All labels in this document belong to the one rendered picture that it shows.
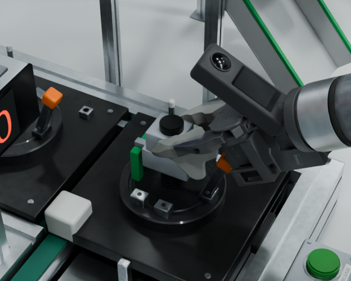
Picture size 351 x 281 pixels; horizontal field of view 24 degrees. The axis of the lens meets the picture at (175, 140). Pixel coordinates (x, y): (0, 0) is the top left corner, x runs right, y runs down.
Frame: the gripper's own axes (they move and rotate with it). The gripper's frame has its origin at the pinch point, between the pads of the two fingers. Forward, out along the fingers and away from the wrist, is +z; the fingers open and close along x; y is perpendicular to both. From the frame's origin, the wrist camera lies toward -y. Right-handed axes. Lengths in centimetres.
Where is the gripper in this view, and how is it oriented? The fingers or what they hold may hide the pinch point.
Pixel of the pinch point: (167, 131)
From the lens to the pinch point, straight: 99.2
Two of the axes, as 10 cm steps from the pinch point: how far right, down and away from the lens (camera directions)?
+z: -7.3, 1.5, 6.7
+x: 4.6, -6.1, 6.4
